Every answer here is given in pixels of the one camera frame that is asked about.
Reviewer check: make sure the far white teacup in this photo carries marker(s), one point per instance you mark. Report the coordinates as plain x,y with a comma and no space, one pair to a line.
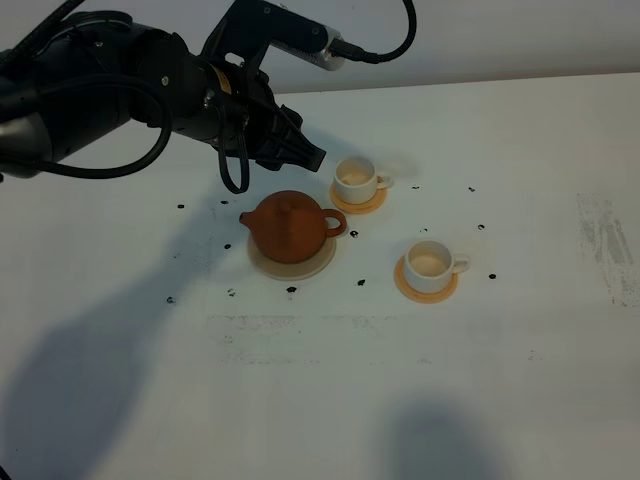
356,180

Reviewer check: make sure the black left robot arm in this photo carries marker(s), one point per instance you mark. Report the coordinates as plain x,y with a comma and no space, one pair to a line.
80,75

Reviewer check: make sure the brown clay teapot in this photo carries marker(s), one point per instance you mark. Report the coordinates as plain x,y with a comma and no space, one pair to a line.
290,227

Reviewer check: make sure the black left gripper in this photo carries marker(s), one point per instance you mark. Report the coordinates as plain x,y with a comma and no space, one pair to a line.
211,106

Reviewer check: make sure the far orange round coaster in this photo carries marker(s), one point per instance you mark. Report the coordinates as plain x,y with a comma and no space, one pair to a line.
358,209

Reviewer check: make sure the beige round teapot saucer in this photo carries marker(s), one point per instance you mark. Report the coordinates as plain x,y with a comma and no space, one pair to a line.
295,271

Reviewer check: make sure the near orange round coaster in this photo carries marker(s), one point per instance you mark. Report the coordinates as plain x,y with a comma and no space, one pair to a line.
420,297

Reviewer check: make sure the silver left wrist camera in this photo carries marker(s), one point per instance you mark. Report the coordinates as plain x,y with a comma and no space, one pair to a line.
319,53

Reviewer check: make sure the orange round coaster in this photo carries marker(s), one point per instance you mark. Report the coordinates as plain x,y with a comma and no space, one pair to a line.
358,209
420,297

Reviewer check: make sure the white teacup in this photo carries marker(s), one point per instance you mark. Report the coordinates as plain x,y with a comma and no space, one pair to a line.
356,180
429,266

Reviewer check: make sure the near white teacup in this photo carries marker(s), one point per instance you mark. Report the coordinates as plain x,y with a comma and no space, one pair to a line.
429,266

